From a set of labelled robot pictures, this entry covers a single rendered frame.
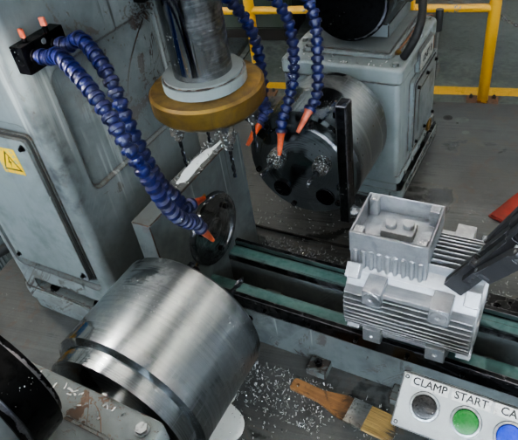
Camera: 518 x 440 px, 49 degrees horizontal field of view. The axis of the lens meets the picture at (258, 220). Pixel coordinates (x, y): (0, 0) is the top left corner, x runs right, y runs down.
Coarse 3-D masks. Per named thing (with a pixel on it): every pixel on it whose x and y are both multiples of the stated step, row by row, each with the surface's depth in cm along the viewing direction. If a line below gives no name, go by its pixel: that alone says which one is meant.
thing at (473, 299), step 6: (348, 264) 88; (354, 264) 87; (360, 264) 87; (348, 270) 88; (354, 270) 87; (360, 270) 87; (348, 276) 88; (354, 276) 87; (360, 276) 88; (468, 294) 80; (474, 294) 80; (480, 294) 80; (468, 300) 80; (474, 300) 80; (480, 300) 80; (468, 306) 80; (474, 306) 80; (348, 324) 96; (354, 324) 95; (456, 354) 88; (468, 354) 87; (468, 360) 87
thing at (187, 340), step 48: (144, 288) 79; (192, 288) 79; (96, 336) 74; (144, 336) 73; (192, 336) 75; (240, 336) 81; (96, 384) 74; (144, 384) 71; (192, 384) 73; (240, 384) 84; (192, 432) 75
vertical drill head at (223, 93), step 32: (160, 0) 76; (192, 0) 74; (192, 32) 77; (224, 32) 81; (192, 64) 80; (224, 64) 82; (160, 96) 85; (192, 96) 81; (224, 96) 83; (256, 96) 83; (192, 128) 82; (224, 128) 84
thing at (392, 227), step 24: (360, 216) 88; (384, 216) 91; (408, 216) 90; (432, 216) 86; (360, 240) 85; (384, 240) 83; (408, 240) 86; (432, 240) 82; (384, 264) 86; (408, 264) 84
